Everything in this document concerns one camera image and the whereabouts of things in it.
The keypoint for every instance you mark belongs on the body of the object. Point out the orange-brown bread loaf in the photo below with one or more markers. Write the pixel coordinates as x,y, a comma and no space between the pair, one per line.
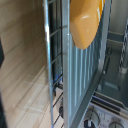
85,25

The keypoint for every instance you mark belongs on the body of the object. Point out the black dish rack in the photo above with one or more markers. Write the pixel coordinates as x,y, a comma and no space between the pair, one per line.
55,50

